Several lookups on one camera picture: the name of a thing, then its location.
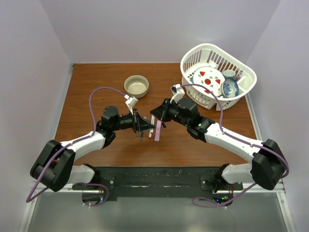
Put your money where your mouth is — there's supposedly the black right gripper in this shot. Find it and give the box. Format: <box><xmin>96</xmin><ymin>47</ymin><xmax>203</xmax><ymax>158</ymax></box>
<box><xmin>151</xmin><ymin>98</ymin><xmax>190</xmax><ymax>128</ymax></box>

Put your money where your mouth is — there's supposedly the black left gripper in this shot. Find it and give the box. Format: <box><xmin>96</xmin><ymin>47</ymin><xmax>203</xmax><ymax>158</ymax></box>
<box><xmin>112</xmin><ymin>109</ymin><xmax>155</xmax><ymax>133</ymax></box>

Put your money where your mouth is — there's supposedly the white black marker pen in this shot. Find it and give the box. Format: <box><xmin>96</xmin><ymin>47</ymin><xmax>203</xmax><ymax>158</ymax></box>
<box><xmin>151</xmin><ymin>116</ymin><xmax>155</xmax><ymax>125</ymax></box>

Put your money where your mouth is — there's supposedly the white red marker pen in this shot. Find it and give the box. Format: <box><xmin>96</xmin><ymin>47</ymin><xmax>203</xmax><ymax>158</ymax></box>
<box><xmin>148</xmin><ymin>129</ymin><xmax>154</xmax><ymax>139</ymax></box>

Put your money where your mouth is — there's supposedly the pink highlighter pen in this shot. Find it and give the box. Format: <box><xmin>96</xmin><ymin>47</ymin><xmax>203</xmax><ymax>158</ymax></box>
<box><xmin>154</xmin><ymin>120</ymin><xmax>162</xmax><ymax>142</ymax></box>

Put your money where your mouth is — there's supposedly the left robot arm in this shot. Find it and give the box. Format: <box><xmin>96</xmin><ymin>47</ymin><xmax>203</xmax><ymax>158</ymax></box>
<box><xmin>30</xmin><ymin>106</ymin><xmax>154</xmax><ymax>192</ymax></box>

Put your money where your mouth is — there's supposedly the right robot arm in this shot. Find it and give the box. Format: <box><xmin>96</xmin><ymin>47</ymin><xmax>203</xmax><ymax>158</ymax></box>
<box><xmin>150</xmin><ymin>98</ymin><xmax>288</xmax><ymax>190</ymax></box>

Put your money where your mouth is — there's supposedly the beige ceramic bowl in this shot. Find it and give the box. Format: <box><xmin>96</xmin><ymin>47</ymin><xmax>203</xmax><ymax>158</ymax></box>
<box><xmin>124</xmin><ymin>75</ymin><xmax>149</xmax><ymax>99</ymax></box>

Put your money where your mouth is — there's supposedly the watermelon pattern plate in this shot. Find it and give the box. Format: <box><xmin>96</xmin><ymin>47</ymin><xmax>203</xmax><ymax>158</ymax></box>
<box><xmin>190</xmin><ymin>66</ymin><xmax>225</xmax><ymax>97</ymax></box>

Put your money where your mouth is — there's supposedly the blue floral bowl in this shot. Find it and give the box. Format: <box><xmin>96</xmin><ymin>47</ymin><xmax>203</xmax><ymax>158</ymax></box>
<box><xmin>221</xmin><ymin>78</ymin><xmax>239</xmax><ymax>98</ymax></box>

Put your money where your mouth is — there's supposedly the white mug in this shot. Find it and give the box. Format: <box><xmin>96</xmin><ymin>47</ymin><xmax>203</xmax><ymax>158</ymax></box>
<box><xmin>223</xmin><ymin>70</ymin><xmax>236</xmax><ymax>79</ymax></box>

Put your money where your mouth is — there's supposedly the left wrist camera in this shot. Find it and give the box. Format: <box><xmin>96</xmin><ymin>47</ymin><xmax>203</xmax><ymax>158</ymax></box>
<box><xmin>124</xmin><ymin>94</ymin><xmax>138</xmax><ymax>114</ymax></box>

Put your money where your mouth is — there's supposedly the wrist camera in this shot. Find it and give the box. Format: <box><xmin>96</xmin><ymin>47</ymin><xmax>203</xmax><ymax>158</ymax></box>
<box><xmin>170</xmin><ymin>84</ymin><xmax>185</xmax><ymax>103</ymax></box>
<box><xmin>124</xmin><ymin>94</ymin><xmax>138</xmax><ymax>114</ymax></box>

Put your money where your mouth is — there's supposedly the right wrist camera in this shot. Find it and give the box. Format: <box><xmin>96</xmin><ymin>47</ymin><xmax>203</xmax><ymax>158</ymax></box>
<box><xmin>170</xmin><ymin>84</ymin><xmax>185</xmax><ymax>103</ymax></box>

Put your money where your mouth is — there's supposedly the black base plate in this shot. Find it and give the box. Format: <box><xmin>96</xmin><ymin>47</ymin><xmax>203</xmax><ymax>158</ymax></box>
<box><xmin>72</xmin><ymin>166</ymin><xmax>244</xmax><ymax>203</ymax></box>

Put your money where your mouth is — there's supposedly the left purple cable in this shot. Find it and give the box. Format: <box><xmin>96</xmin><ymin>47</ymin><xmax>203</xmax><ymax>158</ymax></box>
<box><xmin>26</xmin><ymin>87</ymin><xmax>127</xmax><ymax>203</ymax></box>

